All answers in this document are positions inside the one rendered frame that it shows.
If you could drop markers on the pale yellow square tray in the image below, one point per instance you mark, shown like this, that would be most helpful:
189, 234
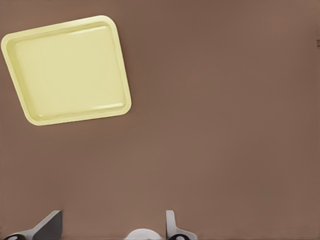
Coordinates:
67, 72

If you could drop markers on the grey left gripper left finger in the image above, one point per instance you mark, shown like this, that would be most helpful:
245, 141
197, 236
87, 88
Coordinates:
47, 227

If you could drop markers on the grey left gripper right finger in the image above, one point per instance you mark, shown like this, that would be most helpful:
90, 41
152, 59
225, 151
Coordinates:
172, 226

